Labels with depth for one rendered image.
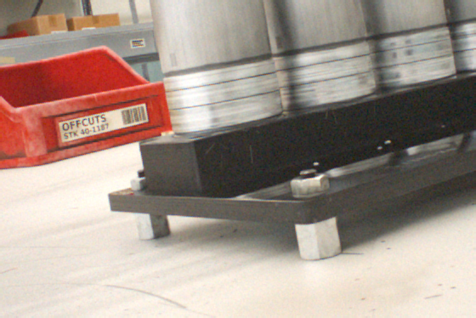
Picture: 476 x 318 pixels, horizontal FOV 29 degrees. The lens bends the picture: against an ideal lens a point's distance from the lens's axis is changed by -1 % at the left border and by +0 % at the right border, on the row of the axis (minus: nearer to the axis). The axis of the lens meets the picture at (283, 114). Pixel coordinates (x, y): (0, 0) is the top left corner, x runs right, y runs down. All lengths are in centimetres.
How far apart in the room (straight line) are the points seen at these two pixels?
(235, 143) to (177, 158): 1
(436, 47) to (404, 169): 7
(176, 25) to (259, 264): 6
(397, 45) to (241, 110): 5
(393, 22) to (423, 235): 8
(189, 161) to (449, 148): 5
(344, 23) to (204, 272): 7
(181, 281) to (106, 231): 7
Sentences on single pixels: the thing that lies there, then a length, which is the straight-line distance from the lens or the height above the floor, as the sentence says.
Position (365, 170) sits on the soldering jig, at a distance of 16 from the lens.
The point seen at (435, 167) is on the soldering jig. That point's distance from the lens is 16.
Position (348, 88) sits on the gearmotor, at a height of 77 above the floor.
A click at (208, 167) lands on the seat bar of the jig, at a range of 18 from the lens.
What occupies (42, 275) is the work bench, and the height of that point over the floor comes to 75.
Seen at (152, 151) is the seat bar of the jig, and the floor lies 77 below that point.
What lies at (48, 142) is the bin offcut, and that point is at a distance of 49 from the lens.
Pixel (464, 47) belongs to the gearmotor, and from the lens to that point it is 24.
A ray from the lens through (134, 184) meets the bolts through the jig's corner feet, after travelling 20.
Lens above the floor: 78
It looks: 4 degrees down
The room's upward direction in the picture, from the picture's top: 10 degrees counter-clockwise
